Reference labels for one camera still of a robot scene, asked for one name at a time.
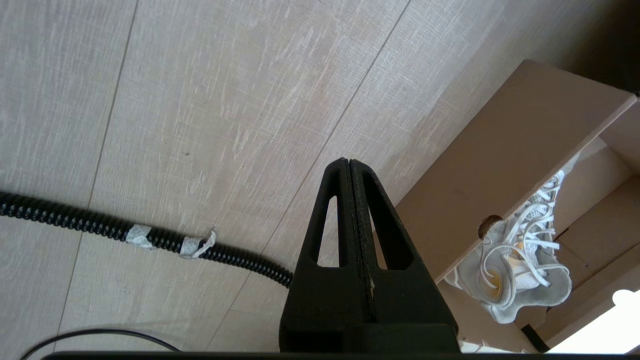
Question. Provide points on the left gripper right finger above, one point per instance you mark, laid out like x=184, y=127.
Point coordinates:
x=410, y=300

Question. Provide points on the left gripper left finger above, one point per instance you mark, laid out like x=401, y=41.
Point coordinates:
x=330, y=300

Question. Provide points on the white lace-up sneaker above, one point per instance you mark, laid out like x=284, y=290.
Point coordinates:
x=505, y=280

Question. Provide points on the brown cardboard shoe box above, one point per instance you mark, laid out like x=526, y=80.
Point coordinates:
x=500, y=150

